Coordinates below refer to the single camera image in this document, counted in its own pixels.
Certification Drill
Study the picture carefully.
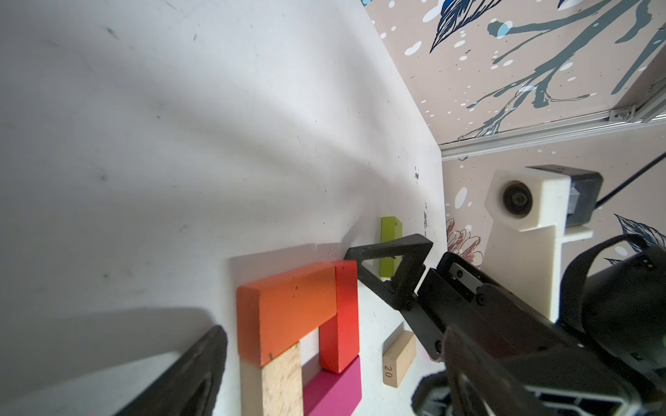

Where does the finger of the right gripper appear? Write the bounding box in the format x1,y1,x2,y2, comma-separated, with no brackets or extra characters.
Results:
343,234,434,311

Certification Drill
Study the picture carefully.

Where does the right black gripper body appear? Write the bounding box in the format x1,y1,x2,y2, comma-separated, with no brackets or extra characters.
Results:
402,251,599,416

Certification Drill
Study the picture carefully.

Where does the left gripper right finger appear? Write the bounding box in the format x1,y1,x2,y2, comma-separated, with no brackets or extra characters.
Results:
443,326,552,415

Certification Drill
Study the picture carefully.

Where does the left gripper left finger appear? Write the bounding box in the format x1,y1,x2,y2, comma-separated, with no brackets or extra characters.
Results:
118,325,228,416

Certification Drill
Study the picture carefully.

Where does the thin wood block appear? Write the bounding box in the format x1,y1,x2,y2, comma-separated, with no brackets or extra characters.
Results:
240,343,305,416

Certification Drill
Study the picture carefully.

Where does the red block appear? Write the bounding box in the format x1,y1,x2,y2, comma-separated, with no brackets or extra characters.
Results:
318,260,360,374

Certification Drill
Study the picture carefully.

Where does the orange block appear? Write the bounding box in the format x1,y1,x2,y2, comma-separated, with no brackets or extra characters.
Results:
236,263,336,367

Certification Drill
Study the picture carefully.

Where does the magenta block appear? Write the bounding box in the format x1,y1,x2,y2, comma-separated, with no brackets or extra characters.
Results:
304,356,362,416

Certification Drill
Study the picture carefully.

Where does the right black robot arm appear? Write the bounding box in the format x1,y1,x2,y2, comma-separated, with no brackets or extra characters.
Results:
346,234,665,415

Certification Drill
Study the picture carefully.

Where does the green block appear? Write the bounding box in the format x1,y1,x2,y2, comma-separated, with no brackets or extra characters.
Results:
378,216,404,279

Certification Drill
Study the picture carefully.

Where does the natural wood block upper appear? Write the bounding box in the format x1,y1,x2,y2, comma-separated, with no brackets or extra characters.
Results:
383,330,416,388

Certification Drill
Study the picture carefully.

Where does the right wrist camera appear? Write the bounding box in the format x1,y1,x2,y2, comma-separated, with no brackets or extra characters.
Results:
481,165,604,322

